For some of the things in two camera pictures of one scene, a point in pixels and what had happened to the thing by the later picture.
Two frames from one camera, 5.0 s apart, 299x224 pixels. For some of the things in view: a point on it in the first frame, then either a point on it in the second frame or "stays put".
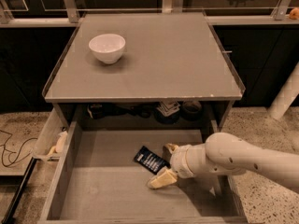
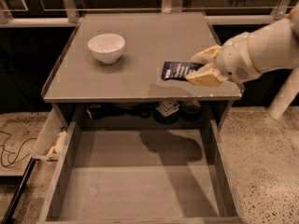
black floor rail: (18, 193) stays put
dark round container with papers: (167, 112) stays put
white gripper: (179, 161) to (234, 58)
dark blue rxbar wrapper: (151, 161) to (176, 70)
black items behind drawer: (101, 110) stays put
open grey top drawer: (98, 179) stays put
